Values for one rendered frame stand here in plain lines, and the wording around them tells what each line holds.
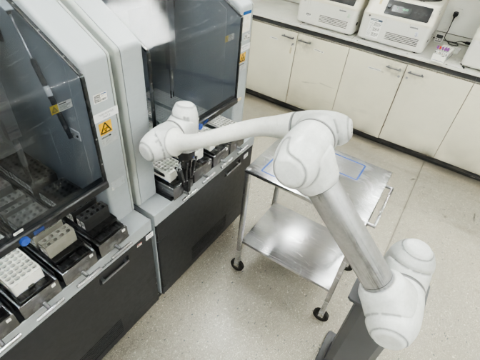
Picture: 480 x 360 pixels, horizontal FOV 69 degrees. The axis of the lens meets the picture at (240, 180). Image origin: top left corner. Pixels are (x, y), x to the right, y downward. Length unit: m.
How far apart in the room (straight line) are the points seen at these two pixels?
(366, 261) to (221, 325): 1.17
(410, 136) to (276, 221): 1.83
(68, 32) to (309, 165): 0.81
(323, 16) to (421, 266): 2.62
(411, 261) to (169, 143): 0.91
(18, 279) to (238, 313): 1.21
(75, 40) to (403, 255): 1.25
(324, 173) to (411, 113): 2.61
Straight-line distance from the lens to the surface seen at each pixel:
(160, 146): 1.25
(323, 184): 0.97
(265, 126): 1.18
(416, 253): 1.34
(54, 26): 1.25
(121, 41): 1.28
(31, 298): 1.36
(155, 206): 1.62
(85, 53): 1.20
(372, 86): 3.50
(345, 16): 3.44
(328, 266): 2.08
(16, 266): 1.38
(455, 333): 2.53
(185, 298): 2.18
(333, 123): 1.07
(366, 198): 1.70
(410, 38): 3.35
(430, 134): 3.58
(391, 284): 1.20
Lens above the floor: 1.88
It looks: 41 degrees down
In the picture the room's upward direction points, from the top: 6 degrees clockwise
